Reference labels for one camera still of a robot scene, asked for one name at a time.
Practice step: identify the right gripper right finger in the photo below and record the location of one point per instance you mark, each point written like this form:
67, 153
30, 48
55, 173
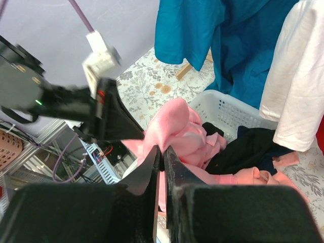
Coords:
198, 212

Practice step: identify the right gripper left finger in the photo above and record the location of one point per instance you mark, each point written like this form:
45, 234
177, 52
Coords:
122, 212

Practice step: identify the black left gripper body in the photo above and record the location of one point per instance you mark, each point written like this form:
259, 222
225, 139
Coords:
76, 104

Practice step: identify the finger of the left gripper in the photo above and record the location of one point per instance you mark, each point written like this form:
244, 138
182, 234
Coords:
115, 121

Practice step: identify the pink t shirt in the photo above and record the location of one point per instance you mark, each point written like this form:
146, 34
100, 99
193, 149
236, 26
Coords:
178, 126

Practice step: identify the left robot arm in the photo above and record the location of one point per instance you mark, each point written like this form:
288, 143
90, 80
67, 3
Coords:
26, 95

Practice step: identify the red hanging t shirt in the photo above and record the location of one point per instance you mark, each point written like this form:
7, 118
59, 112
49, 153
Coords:
320, 138

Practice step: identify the teal t shirt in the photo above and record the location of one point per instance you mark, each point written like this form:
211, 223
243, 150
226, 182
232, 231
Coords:
240, 35

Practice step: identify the white t shirt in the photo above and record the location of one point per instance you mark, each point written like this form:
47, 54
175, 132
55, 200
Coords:
293, 92

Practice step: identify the floral mat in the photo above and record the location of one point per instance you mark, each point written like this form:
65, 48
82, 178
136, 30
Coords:
148, 84

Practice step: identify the orange plastic basket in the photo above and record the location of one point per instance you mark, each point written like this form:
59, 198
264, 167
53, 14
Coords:
10, 148

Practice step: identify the wooden clothes rack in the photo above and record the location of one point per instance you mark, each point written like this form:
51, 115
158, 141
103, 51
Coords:
187, 67

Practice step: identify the black garment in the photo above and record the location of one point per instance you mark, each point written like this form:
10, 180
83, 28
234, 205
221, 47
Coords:
253, 147

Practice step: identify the white laundry basket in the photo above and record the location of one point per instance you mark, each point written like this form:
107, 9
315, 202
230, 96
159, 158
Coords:
228, 113

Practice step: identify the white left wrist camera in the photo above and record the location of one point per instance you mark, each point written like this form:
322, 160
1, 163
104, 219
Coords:
102, 59

